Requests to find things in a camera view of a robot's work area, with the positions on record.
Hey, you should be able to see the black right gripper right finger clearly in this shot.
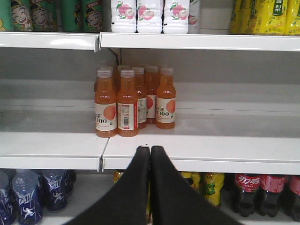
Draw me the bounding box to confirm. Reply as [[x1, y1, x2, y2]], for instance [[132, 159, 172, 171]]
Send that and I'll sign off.
[[150, 146, 241, 225]]

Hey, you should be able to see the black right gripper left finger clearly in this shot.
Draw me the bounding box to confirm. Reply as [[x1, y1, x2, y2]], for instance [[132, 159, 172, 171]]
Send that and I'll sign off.
[[65, 146, 150, 225]]

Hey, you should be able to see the plastic coke bottle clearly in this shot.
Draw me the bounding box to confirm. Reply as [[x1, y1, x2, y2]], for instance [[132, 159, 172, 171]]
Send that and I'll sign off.
[[284, 175, 300, 222], [256, 174, 286, 218], [232, 173, 261, 217]]

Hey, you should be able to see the blue sports drink bottle middle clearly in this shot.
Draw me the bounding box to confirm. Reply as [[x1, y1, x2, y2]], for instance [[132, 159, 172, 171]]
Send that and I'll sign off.
[[42, 169, 68, 212]]

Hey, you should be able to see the blue sports drink bottle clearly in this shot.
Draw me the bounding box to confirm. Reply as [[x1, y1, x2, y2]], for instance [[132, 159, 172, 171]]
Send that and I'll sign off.
[[42, 169, 68, 212], [12, 169, 43, 225]]

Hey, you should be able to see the front orange C100 juice bottle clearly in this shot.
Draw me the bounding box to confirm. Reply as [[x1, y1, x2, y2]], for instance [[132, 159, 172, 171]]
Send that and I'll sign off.
[[94, 69, 117, 138]]

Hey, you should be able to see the orange c100 juice bottle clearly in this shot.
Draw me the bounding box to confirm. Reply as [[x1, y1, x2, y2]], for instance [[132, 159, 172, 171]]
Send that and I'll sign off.
[[94, 69, 117, 138], [156, 67, 176, 129]]

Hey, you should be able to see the barcode orange juice bottle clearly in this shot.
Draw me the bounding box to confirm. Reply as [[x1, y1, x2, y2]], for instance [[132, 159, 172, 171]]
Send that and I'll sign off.
[[117, 69, 139, 137]]

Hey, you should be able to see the blue sports drink bottle left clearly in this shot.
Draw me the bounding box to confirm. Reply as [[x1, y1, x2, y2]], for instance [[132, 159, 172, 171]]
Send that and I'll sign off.
[[12, 169, 43, 225]]

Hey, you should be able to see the right orange C100 juice bottle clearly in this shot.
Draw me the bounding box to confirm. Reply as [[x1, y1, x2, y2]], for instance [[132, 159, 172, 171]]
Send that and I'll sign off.
[[156, 67, 176, 129]]

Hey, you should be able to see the white metal shelf unit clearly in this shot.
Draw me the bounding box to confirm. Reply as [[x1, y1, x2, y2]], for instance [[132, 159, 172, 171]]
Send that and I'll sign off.
[[0, 30, 300, 225]]

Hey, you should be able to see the white peach drink bottle middle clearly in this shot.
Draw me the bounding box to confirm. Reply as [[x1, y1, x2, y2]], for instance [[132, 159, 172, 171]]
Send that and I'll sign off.
[[137, 0, 163, 34]]

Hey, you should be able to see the white peach drink bottle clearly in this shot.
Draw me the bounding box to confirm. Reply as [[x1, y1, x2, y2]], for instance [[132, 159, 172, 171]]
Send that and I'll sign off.
[[163, 0, 190, 34], [111, 0, 136, 33], [137, 0, 163, 34]]

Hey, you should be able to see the white peach drink bottle left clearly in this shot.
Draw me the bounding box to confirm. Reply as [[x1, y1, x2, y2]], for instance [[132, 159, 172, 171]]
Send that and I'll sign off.
[[111, 0, 136, 33]]

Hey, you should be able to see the white peach drink bottle right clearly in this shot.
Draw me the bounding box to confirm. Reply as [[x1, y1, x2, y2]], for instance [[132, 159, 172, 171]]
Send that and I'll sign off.
[[163, 0, 190, 34]]

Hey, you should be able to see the green cartoon drink can right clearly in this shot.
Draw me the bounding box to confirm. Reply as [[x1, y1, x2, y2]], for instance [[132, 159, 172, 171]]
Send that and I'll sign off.
[[30, 0, 58, 32]]

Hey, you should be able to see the green cartoon drink can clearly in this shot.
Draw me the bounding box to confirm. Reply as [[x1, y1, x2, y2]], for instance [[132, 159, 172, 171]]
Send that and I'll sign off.
[[30, 0, 58, 32], [10, 0, 33, 31]]

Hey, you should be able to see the yellow pear drink bottle middle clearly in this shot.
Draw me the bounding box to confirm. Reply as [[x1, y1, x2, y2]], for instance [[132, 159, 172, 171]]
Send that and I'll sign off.
[[255, 0, 288, 35]]

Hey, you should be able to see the yellow pear drink bottle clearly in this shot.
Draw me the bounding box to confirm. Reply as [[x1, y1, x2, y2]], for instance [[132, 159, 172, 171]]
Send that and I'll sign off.
[[255, 0, 288, 35], [285, 0, 300, 36]]

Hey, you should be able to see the yellow pear drink bottle right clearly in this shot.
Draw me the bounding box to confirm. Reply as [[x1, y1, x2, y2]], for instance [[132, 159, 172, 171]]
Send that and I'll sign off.
[[285, 0, 300, 36]]

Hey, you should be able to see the green cartoon drink can left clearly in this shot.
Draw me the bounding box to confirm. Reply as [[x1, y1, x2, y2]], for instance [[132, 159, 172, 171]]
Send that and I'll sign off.
[[10, 0, 33, 31]]

